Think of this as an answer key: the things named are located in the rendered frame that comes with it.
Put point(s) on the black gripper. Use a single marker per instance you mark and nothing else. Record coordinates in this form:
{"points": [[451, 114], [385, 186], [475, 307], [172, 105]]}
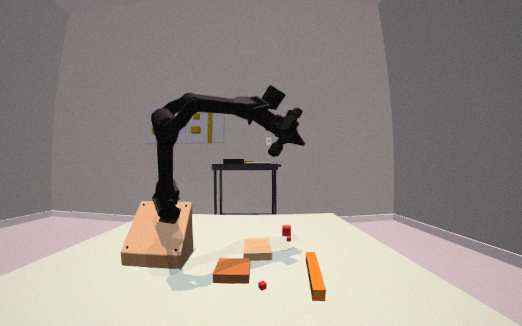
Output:
{"points": [[295, 138]]}

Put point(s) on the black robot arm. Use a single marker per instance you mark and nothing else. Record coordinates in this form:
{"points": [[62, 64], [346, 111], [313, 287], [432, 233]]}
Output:
{"points": [[166, 127]]}

